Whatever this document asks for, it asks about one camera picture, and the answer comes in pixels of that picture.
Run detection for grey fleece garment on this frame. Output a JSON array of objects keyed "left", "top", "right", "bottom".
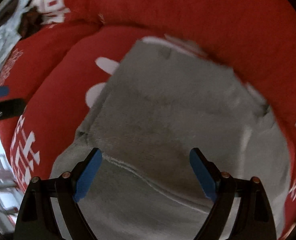
[{"left": 51, "top": 40, "right": 291, "bottom": 239}]

